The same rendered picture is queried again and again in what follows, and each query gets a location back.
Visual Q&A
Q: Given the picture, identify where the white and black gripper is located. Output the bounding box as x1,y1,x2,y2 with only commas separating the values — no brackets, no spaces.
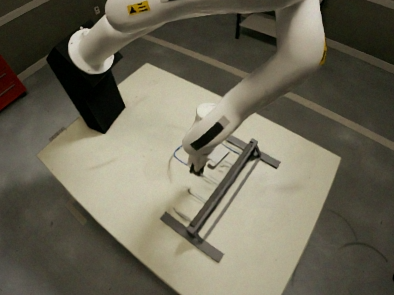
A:
187,154,210,177

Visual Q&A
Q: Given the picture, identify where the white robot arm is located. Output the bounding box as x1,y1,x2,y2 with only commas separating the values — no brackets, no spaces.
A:
68,0,326,171

